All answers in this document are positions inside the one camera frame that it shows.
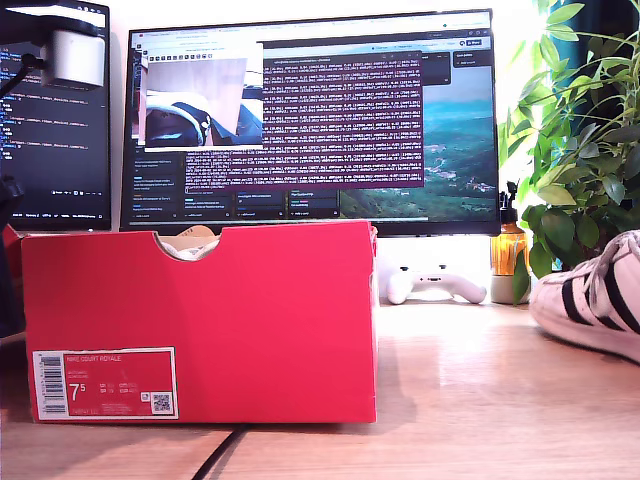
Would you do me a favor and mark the black camera cable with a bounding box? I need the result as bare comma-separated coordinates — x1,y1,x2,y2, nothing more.
0,52,47,99

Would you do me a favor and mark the amber pump bottle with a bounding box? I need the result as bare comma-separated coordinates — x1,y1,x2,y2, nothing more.
491,180,531,277

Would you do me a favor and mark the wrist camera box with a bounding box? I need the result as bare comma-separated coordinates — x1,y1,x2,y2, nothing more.
29,14,109,90

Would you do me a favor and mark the brown cardboard piece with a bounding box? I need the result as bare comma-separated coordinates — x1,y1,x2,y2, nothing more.
175,224,217,242

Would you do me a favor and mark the small white pot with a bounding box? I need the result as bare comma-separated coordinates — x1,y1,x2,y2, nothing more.
491,273,533,306

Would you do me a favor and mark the dark teal curtain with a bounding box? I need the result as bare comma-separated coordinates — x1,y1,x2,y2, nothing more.
549,0,640,71

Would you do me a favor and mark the green leafy houseplant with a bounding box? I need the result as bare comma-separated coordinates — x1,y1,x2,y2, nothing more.
499,0,640,307

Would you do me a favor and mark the wide black computer monitor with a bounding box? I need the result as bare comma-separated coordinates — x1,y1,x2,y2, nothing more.
119,7,503,237

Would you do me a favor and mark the black table cable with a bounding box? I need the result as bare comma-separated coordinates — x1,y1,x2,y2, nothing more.
189,424,251,480

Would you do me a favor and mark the red cardboard shoebox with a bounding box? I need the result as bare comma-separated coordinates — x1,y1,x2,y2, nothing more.
0,219,380,425

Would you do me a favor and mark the white black-striped sneaker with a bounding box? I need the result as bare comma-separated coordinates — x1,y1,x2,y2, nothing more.
528,229,640,364
158,234,222,262

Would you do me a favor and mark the white game controller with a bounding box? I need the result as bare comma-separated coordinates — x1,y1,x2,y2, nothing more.
388,264,489,305

